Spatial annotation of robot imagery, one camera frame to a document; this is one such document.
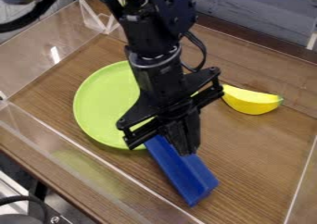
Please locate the yellow banana toy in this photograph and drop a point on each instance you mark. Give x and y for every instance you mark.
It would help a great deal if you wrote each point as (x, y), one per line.
(249, 102)

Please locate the black metal table frame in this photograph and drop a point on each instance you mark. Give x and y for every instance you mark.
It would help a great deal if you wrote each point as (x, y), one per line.
(39, 209)

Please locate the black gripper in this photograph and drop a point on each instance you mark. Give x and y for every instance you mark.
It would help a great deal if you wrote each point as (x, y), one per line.
(167, 108)

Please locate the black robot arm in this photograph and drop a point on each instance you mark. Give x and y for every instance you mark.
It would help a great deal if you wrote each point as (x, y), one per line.
(155, 25)

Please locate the clear acrylic triangle bracket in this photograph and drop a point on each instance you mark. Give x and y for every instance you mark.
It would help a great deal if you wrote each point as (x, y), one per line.
(99, 22)

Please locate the green round plate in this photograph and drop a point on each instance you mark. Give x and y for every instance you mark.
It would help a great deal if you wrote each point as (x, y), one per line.
(103, 97)

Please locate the blue T-shaped block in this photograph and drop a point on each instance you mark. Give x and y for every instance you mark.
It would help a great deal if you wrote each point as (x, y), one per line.
(186, 171)

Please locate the clear acrylic front wall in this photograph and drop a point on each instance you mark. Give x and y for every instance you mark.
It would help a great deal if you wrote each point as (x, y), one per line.
(117, 187)

